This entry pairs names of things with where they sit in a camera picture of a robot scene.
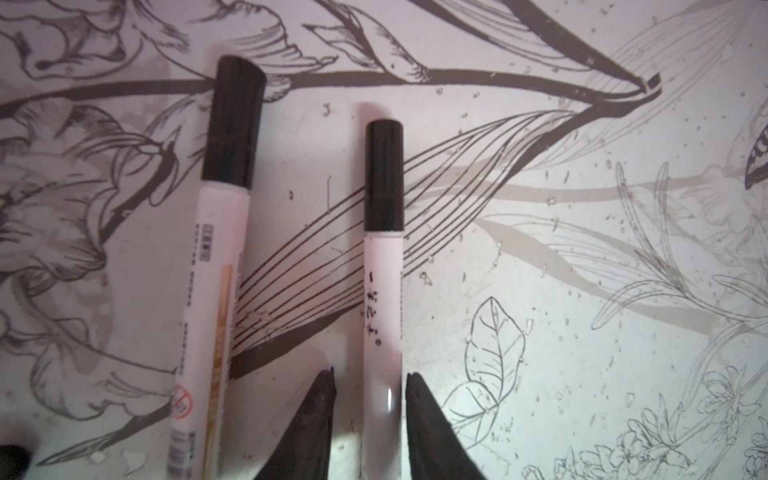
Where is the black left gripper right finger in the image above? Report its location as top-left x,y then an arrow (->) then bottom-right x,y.
405,373 -> 485,480

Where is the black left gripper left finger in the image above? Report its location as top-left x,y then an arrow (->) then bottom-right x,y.
255,368 -> 337,480

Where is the white marker pen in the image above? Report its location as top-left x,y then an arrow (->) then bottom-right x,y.
361,232 -> 404,479
165,181 -> 250,479

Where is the black pen cap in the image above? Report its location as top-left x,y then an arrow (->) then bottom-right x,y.
364,119 -> 404,232
201,55 -> 267,189
0,445 -> 32,480

